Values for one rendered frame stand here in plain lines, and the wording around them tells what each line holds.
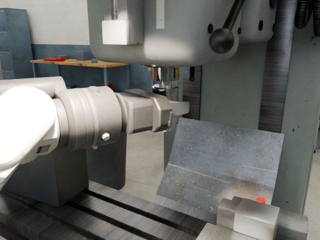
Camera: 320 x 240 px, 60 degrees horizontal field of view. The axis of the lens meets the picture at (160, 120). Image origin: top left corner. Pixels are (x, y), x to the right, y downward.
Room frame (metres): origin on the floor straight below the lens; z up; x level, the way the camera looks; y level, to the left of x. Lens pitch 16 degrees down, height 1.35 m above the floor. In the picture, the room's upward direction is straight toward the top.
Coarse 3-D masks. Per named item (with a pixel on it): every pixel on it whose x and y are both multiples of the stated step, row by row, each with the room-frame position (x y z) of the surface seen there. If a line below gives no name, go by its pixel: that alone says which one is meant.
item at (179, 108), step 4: (172, 104) 0.45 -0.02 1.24; (176, 104) 0.45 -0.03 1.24; (180, 104) 0.46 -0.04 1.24; (184, 104) 0.46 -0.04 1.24; (188, 104) 0.47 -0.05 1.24; (172, 108) 0.45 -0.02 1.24; (176, 108) 0.45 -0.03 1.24; (180, 108) 0.46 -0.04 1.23; (184, 108) 0.46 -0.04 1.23; (188, 108) 0.47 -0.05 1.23; (176, 112) 0.45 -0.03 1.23; (180, 112) 0.46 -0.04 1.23; (184, 112) 0.46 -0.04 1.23; (188, 112) 0.47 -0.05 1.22; (176, 116) 0.45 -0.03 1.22
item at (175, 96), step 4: (152, 92) 0.47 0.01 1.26; (168, 96) 0.45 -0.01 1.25; (172, 96) 0.46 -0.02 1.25; (176, 96) 0.46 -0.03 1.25; (172, 100) 0.46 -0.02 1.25; (176, 100) 0.46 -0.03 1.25; (172, 120) 0.46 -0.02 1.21; (176, 120) 0.47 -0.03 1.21; (172, 124) 0.46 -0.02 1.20; (176, 124) 0.46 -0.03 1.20
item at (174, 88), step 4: (156, 84) 0.49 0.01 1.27; (172, 84) 0.49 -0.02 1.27; (152, 88) 0.47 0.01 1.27; (156, 88) 0.46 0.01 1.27; (160, 88) 0.46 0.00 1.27; (164, 88) 0.46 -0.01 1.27; (168, 88) 0.46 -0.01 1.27; (172, 88) 0.46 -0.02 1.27; (176, 88) 0.46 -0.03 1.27; (156, 92) 0.46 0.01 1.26; (160, 92) 0.46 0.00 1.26; (164, 92) 0.45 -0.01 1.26; (168, 92) 0.45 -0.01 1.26; (172, 92) 0.46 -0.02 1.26; (176, 92) 0.46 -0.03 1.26
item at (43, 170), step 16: (32, 160) 0.63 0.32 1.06; (48, 160) 0.61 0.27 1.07; (64, 160) 0.63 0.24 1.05; (80, 160) 0.69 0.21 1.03; (16, 176) 0.66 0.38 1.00; (32, 176) 0.63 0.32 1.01; (48, 176) 0.61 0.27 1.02; (64, 176) 0.63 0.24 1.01; (80, 176) 0.68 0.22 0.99; (16, 192) 0.66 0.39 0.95; (32, 192) 0.64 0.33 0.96; (48, 192) 0.61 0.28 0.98; (64, 192) 0.62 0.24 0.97
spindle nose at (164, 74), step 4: (152, 68) 0.47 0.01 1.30; (156, 68) 0.46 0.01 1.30; (160, 68) 0.46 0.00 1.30; (164, 68) 0.45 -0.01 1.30; (168, 68) 0.45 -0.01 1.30; (172, 68) 0.46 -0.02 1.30; (176, 68) 0.46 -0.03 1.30; (152, 72) 0.47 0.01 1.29; (156, 72) 0.46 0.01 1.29; (160, 72) 0.46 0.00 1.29; (164, 72) 0.45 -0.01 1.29; (168, 72) 0.45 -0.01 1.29; (172, 72) 0.46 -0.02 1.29; (152, 76) 0.47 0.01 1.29; (156, 76) 0.46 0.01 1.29; (160, 76) 0.46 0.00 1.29; (164, 76) 0.45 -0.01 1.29; (168, 76) 0.45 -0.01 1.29; (172, 76) 0.46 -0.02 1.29; (156, 80) 0.46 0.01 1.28; (160, 80) 0.46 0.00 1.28; (164, 80) 0.45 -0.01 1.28; (168, 80) 0.45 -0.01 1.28; (172, 80) 0.46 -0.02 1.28
